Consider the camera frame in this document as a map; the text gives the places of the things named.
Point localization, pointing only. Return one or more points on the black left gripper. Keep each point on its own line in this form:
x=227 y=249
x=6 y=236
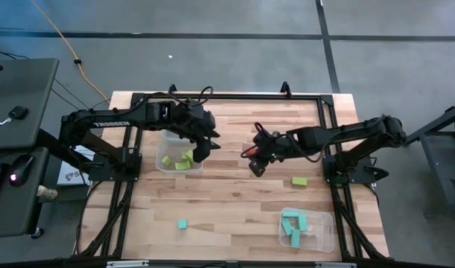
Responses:
x=195 y=121

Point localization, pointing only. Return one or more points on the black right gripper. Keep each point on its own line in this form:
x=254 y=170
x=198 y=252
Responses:
x=272 y=147

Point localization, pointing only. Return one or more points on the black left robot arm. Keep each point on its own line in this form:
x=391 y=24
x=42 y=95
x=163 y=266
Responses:
x=111 y=123

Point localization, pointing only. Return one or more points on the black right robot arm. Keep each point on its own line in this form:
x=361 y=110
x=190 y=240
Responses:
x=346 y=134

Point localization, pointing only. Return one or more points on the clear plastic bin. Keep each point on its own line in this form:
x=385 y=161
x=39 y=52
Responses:
x=164 y=152
x=320 y=234

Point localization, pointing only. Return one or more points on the teal cube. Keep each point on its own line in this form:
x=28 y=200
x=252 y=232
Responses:
x=182 y=224

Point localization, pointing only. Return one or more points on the white paper sign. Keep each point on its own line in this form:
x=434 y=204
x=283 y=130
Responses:
x=70 y=176

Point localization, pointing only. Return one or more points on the beige shoe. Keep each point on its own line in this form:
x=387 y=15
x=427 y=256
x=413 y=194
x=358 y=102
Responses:
x=46 y=192

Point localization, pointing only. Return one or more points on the black metal table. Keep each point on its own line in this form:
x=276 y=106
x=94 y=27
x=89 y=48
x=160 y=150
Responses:
x=432 y=126

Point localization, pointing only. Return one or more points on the black computer mouse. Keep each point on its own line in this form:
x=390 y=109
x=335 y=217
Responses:
x=24 y=165

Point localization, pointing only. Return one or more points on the black desk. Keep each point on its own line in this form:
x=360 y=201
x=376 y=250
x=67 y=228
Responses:
x=22 y=85

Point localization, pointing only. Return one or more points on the black aluminium table frame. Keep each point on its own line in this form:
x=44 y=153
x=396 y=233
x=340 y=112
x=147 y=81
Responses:
x=231 y=97

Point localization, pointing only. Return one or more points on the black frame hook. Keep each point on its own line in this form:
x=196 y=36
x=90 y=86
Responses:
x=285 y=88
x=171 y=88

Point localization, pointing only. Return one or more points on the silver metal bracket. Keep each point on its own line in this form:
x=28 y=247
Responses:
x=126 y=264
x=335 y=265

